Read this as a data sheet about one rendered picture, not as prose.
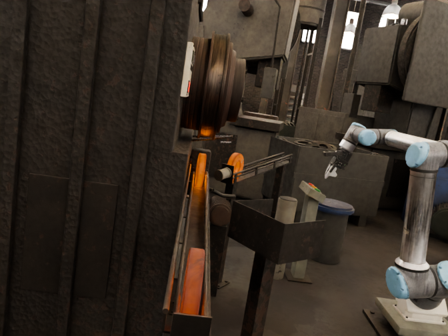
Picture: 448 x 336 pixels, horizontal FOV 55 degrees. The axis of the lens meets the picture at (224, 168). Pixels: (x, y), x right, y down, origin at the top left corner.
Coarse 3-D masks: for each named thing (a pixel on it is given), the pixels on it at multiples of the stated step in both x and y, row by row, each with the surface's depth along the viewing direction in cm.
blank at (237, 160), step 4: (232, 156) 236; (236, 156) 236; (240, 156) 240; (232, 160) 234; (236, 160) 237; (240, 160) 241; (228, 164) 235; (232, 164) 234; (236, 164) 244; (240, 164) 243; (236, 168) 244; (240, 168) 244
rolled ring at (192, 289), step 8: (192, 248) 90; (192, 256) 86; (200, 256) 87; (192, 264) 84; (200, 264) 85; (192, 272) 83; (200, 272) 83; (184, 280) 98; (192, 280) 82; (200, 280) 82; (184, 288) 84; (192, 288) 81; (200, 288) 82; (184, 296) 81; (192, 296) 81; (200, 296) 81; (184, 304) 81; (192, 304) 81; (184, 312) 81; (192, 312) 81
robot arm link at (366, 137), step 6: (354, 132) 250; (360, 132) 243; (366, 132) 240; (372, 132) 241; (378, 132) 244; (354, 138) 250; (360, 138) 242; (366, 138) 241; (372, 138) 241; (378, 138) 243; (366, 144) 242; (372, 144) 243
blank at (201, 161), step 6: (198, 156) 199; (204, 156) 192; (198, 162) 192; (204, 162) 189; (198, 168) 188; (204, 168) 188; (198, 174) 188; (204, 174) 189; (198, 180) 190; (198, 186) 194
